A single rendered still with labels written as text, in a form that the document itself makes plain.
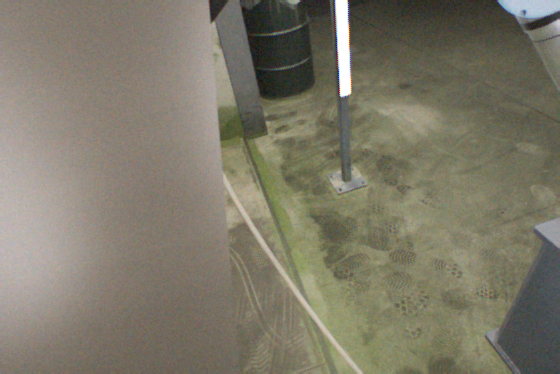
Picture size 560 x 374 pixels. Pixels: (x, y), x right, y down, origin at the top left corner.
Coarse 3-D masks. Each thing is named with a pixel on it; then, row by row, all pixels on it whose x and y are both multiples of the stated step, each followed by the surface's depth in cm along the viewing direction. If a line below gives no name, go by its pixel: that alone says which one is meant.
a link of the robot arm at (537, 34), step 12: (504, 0) 50; (516, 0) 49; (528, 0) 48; (540, 0) 47; (552, 0) 47; (516, 12) 50; (528, 12) 49; (540, 12) 48; (552, 12) 47; (528, 24) 52; (540, 24) 50; (552, 24) 49; (540, 36) 52; (552, 36) 51; (540, 48) 54; (552, 48) 52; (552, 60) 53; (552, 72) 55
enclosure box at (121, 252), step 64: (0, 0) 15; (64, 0) 15; (128, 0) 16; (192, 0) 17; (0, 64) 16; (64, 64) 17; (128, 64) 18; (192, 64) 19; (0, 128) 17; (64, 128) 18; (128, 128) 20; (192, 128) 21; (0, 192) 19; (64, 192) 20; (128, 192) 22; (192, 192) 24; (0, 256) 21; (64, 256) 23; (128, 256) 25; (192, 256) 27; (0, 320) 24; (64, 320) 26; (128, 320) 29; (192, 320) 32
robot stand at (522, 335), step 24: (552, 240) 91; (552, 264) 94; (528, 288) 106; (552, 288) 97; (528, 312) 109; (552, 312) 100; (504, 336) 125; (528, 336) 113; (552, 336) 102; (504, 360) 127; (528, 360) 116; (552, 360) 105
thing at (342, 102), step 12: (336, 60) 168; (336, 72) 173; (336, 84) 178; (348, 108) 185; (348, 120) 189; (348, 132) 194; (348, 144) 199; (348, 156) 205; (348, 168) 210; (348, 180) 216
